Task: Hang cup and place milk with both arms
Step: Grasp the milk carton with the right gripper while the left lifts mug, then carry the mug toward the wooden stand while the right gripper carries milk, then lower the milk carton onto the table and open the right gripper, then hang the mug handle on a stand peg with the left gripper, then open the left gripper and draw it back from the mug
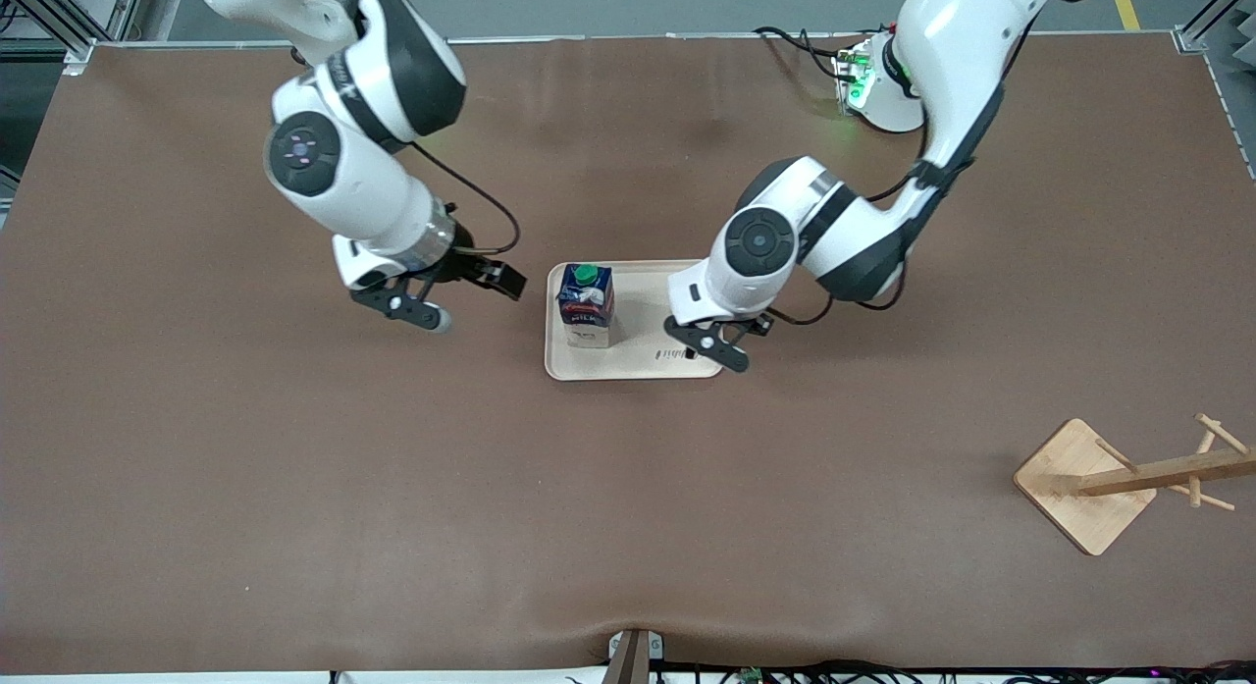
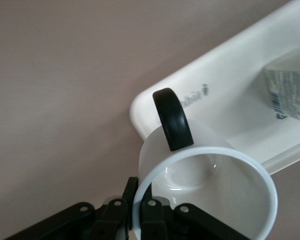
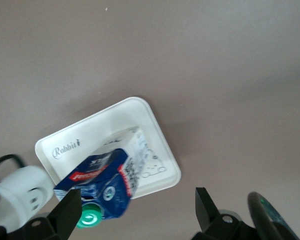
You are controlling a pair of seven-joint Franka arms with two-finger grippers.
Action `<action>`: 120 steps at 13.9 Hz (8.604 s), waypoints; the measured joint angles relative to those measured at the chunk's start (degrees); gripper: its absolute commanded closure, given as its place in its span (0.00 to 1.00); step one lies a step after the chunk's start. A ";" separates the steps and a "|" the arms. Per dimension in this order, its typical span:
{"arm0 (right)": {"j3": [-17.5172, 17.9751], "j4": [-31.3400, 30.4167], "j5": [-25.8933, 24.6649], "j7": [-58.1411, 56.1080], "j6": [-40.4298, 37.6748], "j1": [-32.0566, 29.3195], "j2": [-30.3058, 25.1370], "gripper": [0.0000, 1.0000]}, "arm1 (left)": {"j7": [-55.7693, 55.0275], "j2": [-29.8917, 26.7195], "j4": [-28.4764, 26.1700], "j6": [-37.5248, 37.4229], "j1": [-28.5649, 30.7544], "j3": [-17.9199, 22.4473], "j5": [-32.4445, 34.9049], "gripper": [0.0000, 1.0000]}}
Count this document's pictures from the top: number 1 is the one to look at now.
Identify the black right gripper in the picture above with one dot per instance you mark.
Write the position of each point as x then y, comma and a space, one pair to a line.
465, 263

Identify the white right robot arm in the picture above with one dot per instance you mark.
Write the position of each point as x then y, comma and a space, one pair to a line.
343, 144

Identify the blue milk carton green cap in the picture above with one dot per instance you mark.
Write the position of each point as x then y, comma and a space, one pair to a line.
586, 306

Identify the beige plastic tray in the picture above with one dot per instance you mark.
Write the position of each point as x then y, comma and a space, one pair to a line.
638, 355

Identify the wooden cup rack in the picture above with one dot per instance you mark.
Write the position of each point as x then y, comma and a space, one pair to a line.
1089, 488

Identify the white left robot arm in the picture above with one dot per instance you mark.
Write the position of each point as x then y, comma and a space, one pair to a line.
942, 66

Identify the aluminium frame profile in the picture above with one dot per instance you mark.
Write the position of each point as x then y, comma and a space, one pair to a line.
59, 17

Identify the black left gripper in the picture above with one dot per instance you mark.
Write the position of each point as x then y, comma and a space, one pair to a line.
758, 327

